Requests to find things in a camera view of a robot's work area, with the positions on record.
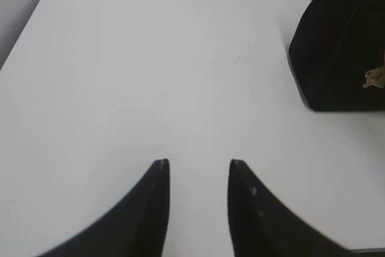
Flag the black canvas tote bag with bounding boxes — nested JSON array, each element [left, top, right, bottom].
[[289, 0, 384, 112]]

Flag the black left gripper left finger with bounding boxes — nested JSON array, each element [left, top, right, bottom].
[[44, 159, 170, 256]]

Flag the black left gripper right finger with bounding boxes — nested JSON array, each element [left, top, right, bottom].
[[227, 159, 353, 256]]

